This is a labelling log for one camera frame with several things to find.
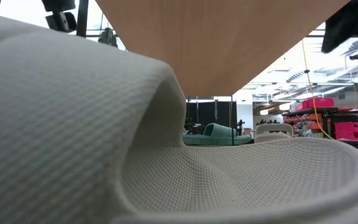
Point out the pink stacked bins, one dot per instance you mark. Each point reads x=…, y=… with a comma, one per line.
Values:
x=350, y=130

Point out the black partition screen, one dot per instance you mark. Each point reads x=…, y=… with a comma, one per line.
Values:
x=207, y=113

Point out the green cactus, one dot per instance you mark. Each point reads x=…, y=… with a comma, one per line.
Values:
x=108, y=36

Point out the red storage bin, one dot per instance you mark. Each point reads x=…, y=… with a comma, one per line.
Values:
x=320, y=102

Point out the wooden shelf board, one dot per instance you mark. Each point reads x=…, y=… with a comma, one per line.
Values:
x=216, y=46

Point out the green foam slide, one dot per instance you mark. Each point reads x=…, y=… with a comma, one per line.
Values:
x=219, y=132

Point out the black storage rack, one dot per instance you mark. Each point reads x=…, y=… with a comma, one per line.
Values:
x=325, y=119

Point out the white foam slide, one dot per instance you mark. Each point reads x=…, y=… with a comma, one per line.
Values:
x=57, y=124
x=273, y=130

